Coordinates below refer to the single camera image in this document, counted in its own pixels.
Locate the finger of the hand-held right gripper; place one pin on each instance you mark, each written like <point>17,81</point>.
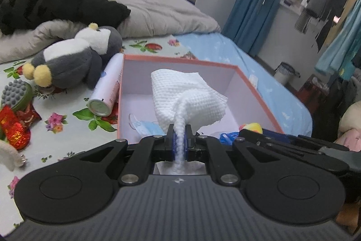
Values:
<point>253,138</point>
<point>282,136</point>

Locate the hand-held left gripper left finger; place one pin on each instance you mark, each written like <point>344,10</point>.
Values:
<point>171,145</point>

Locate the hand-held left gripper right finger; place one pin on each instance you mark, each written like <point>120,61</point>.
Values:
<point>189,145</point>

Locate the yellow plush toy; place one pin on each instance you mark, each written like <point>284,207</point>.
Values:
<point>252,127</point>

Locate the blue face mask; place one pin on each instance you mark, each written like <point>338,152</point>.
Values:
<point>146,128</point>

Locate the white waffle cloth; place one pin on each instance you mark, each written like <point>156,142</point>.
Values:
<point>186,94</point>

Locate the pink cardboard box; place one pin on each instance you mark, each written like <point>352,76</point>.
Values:
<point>135,80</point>

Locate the red foil packet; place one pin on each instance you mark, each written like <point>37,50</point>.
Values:
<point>14,131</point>

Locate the cream padded coat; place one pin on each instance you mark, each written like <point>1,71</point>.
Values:
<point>351,122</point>

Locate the dark red suitcase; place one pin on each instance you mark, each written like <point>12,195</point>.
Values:
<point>310,91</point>

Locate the white trash bin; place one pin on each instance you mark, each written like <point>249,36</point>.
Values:
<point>284,74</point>

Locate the light blue bed sheet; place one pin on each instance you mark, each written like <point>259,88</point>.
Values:
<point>253,66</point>

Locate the white spray can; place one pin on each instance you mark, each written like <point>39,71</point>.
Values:
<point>108,80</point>

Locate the fruit printed blanket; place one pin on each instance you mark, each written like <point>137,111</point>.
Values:
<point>70,139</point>

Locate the grey penguin plush toy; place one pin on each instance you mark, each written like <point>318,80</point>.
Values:
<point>76,60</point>

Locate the blue curtain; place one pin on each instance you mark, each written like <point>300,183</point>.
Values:
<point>251,3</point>

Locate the light grey duvet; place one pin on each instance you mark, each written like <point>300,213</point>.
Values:
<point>163,9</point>

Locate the white fluffy toy with bell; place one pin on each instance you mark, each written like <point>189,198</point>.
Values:
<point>8,153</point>

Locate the green massage brush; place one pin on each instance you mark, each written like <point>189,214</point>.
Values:
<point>15,91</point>

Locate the black padded jacket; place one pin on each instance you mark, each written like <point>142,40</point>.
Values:
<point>56,3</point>

